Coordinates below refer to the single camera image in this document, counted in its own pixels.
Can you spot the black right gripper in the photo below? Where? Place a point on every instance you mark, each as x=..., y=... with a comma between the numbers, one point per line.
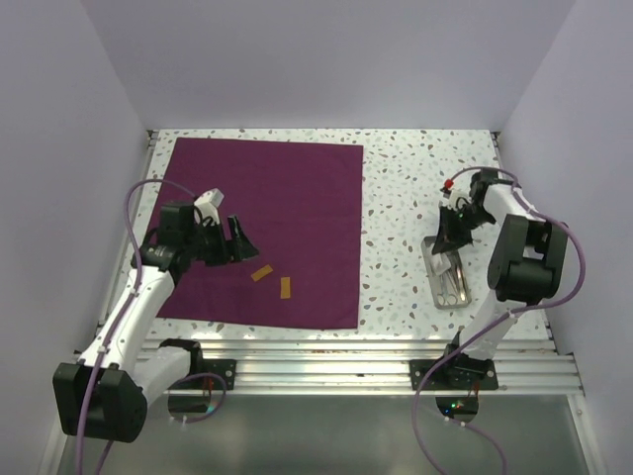
x=448, y=238

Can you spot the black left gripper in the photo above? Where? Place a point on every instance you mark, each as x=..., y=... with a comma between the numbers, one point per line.
x=239, y=246

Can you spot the steel surgical forceps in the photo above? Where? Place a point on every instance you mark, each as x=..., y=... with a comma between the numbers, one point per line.
x=451, y=271

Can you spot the curved steel tweezers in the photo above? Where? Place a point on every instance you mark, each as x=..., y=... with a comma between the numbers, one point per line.
x=459, y=282

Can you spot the steel surgical scissors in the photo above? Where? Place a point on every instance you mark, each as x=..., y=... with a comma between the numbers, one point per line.
x=445, y=296

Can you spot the white gauze pad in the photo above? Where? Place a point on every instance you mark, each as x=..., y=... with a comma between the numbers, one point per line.
x=440, y=263

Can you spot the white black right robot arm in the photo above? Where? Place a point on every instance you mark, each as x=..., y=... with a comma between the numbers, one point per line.
x=526, y=264

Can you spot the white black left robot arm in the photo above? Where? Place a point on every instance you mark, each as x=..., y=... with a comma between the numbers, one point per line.
x=107, y=392

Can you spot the tan adhesive bandage strip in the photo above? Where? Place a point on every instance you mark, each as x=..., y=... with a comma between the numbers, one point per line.
x=285, y=288
x=261, y=273

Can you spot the steel instrument tray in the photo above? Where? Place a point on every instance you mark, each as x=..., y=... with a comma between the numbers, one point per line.
x=426, y=248

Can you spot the purple cloth mat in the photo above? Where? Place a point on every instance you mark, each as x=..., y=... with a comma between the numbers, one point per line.
x=300, y=204

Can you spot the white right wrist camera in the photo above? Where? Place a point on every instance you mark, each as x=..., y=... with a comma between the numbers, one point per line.
x=455, y=199

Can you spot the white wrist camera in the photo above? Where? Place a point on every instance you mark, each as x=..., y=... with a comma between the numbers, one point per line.
x=455, y=199
x=207, y=207

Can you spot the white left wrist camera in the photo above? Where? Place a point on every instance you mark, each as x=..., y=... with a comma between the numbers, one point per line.
x=207, y=207

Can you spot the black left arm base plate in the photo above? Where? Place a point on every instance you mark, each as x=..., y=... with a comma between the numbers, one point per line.
x=224, y=368

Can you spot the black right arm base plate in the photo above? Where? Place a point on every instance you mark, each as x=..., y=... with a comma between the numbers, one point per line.
x=458, y=374

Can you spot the aluminium frame rail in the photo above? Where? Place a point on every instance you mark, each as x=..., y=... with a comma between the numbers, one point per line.
x=380, y=366

